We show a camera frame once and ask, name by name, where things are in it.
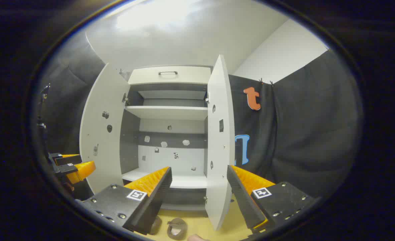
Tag white shoe cabinet door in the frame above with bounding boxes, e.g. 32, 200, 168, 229
205, 54, 235, 231
79, 63, 131, 194

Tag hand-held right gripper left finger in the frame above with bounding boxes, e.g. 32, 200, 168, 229
75, 166, 173, 235

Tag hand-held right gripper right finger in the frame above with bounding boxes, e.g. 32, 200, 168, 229
227, 165, 318, 235

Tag white cabinet drawer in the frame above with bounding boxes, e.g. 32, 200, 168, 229
128, 66, 211, 85

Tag black backdrop cloth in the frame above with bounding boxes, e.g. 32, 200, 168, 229
229, 49, 364, 201
37, 32, 107, 201

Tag white shoe cabinet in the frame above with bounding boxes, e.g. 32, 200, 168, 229
120, 65, 213, 211

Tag brown fuzzy shoe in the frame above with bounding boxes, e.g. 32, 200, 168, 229
167, 218, 188, 240
150, 215, 163, 235

